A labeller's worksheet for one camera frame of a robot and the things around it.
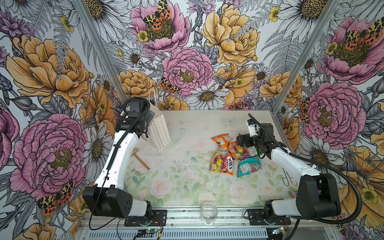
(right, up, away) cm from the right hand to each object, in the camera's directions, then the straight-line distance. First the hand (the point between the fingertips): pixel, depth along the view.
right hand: (245, 139), depth 90 cm
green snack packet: (+6, -7, +4) cm, 11 cm away
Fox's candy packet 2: (-12, -14, 0) cm, 19 cm away
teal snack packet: (0, -14, -4) cm, 15 cm away
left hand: (-55, +10, -12) cm, 57 cm away
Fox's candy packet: (-4, -8, +1) cm, 9 cm away
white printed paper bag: (-51, +3, 0) cm, 51 cm away
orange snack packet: (-12, -1, +8) cm, 14 cm away
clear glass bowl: (-22, -36, -12) cm, 44 cm away
